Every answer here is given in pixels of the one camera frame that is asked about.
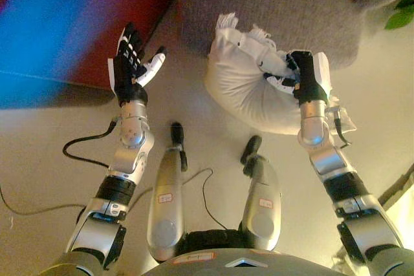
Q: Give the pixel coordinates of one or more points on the silver left robot leg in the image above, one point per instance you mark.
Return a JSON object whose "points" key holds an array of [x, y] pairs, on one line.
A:
{"points": [[166, 198]]}

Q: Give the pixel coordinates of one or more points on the grey fabric armchair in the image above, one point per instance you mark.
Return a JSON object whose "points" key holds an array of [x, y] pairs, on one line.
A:
{"points": [[275, 7]]}

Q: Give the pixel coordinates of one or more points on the green potted plant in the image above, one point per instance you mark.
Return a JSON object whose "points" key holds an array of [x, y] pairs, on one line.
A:
{"points": [[401, 14]]}

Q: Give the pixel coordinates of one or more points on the grey robot torso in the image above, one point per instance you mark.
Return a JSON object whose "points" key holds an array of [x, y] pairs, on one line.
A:
{"points": [[233, 250]]}

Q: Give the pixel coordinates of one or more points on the silver robot leg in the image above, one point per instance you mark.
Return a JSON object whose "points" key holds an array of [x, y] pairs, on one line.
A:
{"points": [[262, 198], [166, 198]]}

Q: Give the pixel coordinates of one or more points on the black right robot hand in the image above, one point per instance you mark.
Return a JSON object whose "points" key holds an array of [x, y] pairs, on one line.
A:
{"points": [[307, 75]]}

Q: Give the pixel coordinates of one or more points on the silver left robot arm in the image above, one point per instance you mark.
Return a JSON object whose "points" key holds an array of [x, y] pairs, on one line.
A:
{"points": [[129, 156]]}

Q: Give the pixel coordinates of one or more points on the white tasselled pillow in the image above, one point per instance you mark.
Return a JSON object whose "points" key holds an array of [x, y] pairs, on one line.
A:
{"points": [[246, 88]]}

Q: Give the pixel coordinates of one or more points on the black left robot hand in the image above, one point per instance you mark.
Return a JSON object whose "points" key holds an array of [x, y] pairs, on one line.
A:
{"points": [[127, 69]]}

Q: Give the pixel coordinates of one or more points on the silver right robot leg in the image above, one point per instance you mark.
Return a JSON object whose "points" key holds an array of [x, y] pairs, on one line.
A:
{"points": [[262, 198]]}

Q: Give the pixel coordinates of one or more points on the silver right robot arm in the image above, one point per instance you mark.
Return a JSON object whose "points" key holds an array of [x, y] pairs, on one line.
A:
{"points": [[336, 166]]}

